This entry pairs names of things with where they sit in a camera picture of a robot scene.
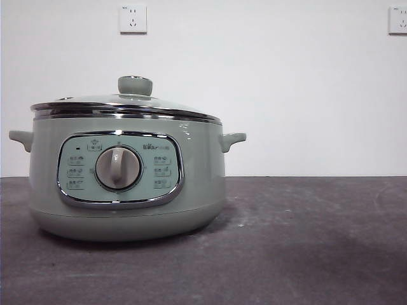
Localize sage green electric cooking pot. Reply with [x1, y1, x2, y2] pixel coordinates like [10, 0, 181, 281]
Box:
[8, 114, 247, 243]

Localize white wall socket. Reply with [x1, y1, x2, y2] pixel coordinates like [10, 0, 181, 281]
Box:
[119, 4, 148, 35]
[387, 6, 407, 36]

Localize glass lid with green knob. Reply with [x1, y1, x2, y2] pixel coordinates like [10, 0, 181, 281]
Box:
[30, 75, 223, 124]

